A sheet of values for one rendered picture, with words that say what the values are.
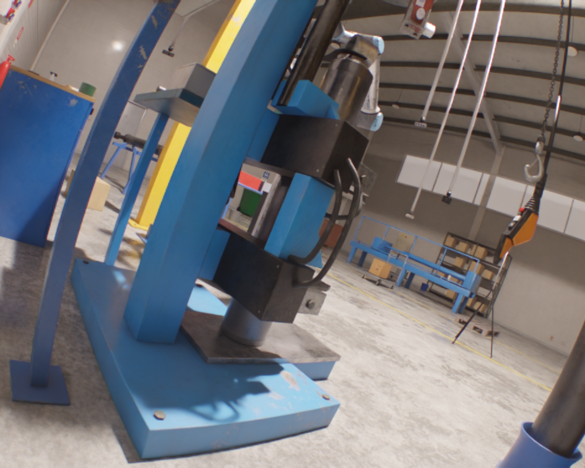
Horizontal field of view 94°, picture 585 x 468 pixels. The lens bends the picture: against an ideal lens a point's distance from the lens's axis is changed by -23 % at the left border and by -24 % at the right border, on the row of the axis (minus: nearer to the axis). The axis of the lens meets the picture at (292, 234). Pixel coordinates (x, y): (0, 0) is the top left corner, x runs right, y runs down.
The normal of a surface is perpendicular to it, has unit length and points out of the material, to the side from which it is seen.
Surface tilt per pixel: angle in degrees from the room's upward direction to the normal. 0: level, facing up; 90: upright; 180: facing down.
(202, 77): 90
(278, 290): 90
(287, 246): 90
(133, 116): 90
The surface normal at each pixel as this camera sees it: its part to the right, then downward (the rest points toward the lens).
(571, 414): -0.69, -0.25
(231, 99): 0.63, 0.30
